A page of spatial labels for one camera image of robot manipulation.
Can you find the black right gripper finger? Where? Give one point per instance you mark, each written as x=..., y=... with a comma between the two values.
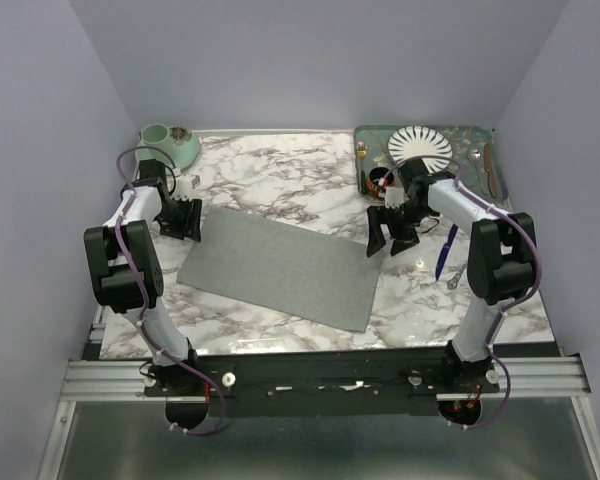
x=400, y=245
x=376, y=218

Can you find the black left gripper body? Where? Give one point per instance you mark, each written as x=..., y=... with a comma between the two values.
x=175, y=217

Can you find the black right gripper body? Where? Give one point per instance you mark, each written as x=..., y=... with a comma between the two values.
x=401, y=220

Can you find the grey woven cloth napkin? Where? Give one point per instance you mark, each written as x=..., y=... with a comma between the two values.
x=314, y=276

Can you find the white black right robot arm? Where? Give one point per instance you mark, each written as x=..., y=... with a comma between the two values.
x=503, y=266

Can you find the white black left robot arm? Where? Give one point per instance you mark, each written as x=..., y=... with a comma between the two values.
x=125, y=271

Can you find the red black tea cup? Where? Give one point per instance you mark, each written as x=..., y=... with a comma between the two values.
x=377, y=181

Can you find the mint green floral plate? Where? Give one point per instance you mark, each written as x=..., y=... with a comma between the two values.
x=186, y=147

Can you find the white blue striped plate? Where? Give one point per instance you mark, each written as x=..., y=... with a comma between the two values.
x=423, y=142

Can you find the mint green cup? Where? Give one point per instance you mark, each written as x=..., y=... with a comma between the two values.
x=159, y=136

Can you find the silver spoon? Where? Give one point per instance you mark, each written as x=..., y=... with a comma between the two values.
x=475, y=157

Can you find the brown wooden knife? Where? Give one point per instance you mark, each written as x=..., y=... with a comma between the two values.
x=489, y=169

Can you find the teal floral serving tray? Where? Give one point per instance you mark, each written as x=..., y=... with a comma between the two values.
x=462, y=138

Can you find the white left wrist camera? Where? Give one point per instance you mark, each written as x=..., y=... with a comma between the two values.
x=185, y=186

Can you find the blue handled utensil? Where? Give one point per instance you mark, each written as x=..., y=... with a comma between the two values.
x=444, y=252

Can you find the gold fork green handle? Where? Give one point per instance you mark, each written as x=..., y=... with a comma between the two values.
x=361, y=154

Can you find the black metal base frame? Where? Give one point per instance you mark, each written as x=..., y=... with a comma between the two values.
x=337, y=383

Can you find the aluminium extrusion rail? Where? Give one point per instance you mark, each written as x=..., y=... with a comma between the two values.
x=120, y=381

